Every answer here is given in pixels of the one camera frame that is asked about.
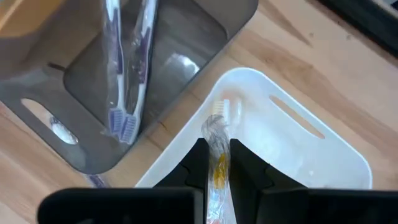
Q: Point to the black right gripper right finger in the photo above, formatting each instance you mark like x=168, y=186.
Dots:
x=311, y=208

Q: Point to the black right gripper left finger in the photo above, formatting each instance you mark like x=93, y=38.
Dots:
x=124, y=207

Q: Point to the grey translucent plastic bin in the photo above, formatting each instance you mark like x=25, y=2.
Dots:
x=186, y=37

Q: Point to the white plastic bin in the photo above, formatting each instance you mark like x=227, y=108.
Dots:
x=280, y=149

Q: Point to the purple white toothbrush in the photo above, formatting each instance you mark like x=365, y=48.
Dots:
x=129, y=127
x=98, y=181
x=116, y=119

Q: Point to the orange white toothbrush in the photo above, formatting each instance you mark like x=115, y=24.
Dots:
x=220, y=168

